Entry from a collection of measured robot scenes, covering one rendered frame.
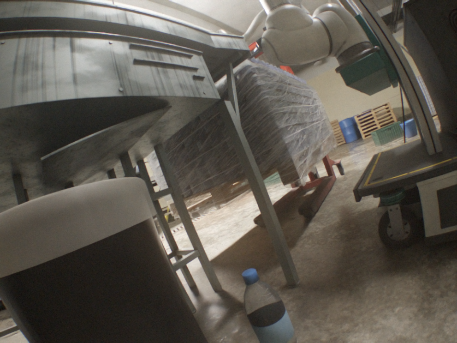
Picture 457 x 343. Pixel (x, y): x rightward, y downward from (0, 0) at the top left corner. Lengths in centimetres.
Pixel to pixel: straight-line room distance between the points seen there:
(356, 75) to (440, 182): 44
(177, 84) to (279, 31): 37
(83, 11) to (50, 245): 60
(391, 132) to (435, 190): 372
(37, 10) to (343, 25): 92
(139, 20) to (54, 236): 67
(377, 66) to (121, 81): 74
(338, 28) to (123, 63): 68
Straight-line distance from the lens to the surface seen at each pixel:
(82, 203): 30
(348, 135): 877
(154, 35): 79
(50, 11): 69
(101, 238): 30
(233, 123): 81
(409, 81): 92
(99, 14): 72
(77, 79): 55
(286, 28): 74
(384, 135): 439
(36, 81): 54
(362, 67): 76
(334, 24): 81
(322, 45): 77
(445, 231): 85
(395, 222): 89
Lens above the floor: 53
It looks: 2 degrees up
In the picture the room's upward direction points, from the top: 22 degrees counter-clockwise
